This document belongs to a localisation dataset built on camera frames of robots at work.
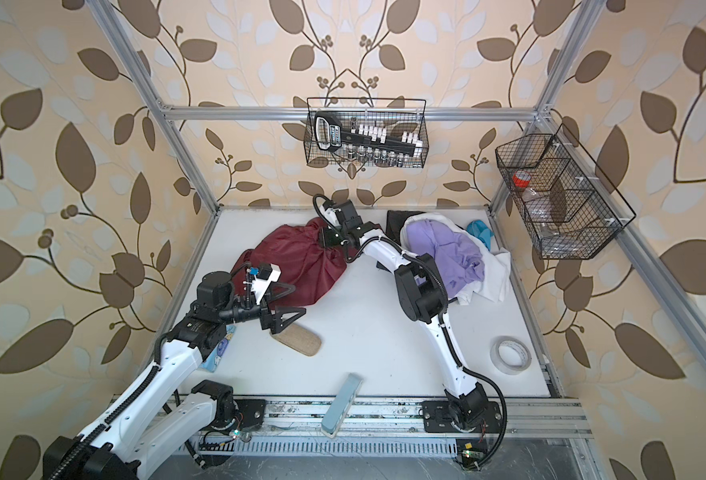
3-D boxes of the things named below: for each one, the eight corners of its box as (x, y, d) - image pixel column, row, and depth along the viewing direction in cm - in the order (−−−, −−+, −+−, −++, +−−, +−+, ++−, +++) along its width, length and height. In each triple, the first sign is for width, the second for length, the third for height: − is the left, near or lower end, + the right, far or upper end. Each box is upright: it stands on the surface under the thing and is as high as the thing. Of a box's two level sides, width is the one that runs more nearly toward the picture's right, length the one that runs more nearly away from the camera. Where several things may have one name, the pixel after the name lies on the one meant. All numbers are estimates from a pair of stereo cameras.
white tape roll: (494, 374, 83) (499, 370, 79) (485, 341, 89) (490, 336, 85) (530, 374, 83) (536, 370, 79) (519, 341, 89) (524, 336, 85)
